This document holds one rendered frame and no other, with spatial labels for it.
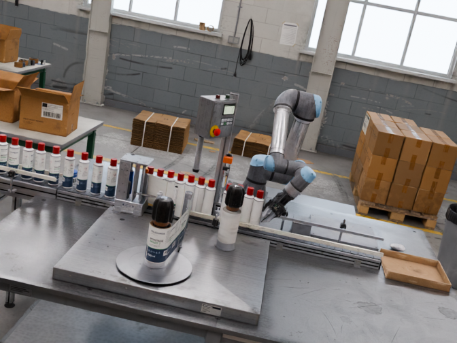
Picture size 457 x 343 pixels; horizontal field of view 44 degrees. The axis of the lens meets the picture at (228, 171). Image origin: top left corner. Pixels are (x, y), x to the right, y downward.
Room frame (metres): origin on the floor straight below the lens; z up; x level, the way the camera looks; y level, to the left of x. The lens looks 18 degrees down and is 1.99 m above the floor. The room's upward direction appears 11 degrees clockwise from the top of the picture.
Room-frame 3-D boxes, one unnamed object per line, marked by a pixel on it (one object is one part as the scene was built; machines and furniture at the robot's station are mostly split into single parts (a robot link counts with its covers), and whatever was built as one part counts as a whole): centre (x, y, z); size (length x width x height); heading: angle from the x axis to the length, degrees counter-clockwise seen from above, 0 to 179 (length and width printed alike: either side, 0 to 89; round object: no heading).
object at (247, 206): (2.64, -0.12, 0.98); 0.05 x 0.05 x 0.20
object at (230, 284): (2.21, 0.16, 0.86); 0.80 x 0.67 x 0.05; 86
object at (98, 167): (2.69, 0.65, 0.98); 0.05 x 0.05 x 0.20
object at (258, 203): (2.62, -0.17, 0.98); 0.05 x 0.05 x 0.20
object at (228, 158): (2.69, 0.02, 1.05); 0.10 x 0.04 x 0.33; 176
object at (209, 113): (2.73, 0.11, 1.38); 0.17 x 0.10 x 0.19; 141
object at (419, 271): (2.57, -0.99, 0.85); 0.30 x 0.26 x 0.04; 86
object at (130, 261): (2.06, 0.22, 0.89); 0.31 x 0.31 x 0.01
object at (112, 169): (2.68, 0.57, 0.98); 0.05 x 0.05 x 0.20
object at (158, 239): (2.06, 0.22, 1.04); 0.09 x 0.09 x 0.29
